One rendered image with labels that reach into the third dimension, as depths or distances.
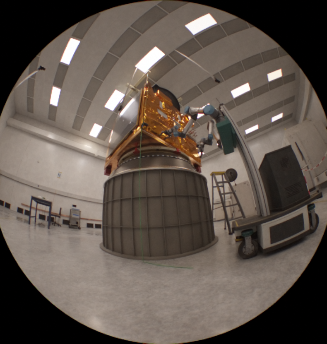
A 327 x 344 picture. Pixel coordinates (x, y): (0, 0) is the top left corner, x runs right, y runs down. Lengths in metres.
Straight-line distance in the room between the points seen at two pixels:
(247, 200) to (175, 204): 3.85
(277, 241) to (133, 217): 1.51
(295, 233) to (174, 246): 1.26
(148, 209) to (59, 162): 6.26
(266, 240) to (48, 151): 7.92
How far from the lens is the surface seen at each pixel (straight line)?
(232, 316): 0.59
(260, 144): 10.06
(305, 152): 6.65
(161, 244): 1.47
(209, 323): 0.57
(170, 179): 1.58
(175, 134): 1.75
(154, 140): 2.03
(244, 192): 5.02
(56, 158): 7.24
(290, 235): 1.11
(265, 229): 1.01
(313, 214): 1.32
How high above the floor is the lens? 0.44
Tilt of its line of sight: 25 degrees up
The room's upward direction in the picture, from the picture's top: 5 degrees counter-clockwise
